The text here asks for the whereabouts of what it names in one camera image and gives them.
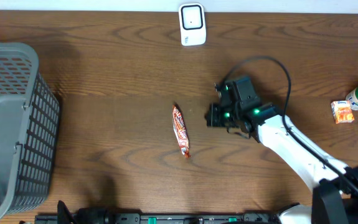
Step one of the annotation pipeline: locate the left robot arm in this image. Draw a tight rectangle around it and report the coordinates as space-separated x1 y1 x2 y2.
57 200 116 224

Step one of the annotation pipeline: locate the grey plastic mesh basket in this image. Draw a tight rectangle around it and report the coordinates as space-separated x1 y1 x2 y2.
0 43 60 219

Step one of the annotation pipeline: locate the red Top chocolate bar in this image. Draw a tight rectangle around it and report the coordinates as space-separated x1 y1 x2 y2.
172 105 191 159

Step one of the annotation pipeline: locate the orange small snack packet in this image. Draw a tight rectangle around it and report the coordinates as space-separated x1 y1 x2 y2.
331 100 354 124

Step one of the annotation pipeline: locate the black right camera cable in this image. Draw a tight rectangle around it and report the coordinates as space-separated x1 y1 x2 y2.
217 55 358 215

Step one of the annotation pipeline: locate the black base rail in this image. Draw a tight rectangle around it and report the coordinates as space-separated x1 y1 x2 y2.
34 212 279 224

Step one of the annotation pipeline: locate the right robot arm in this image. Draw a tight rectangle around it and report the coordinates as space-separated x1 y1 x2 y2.
205 77 358 223

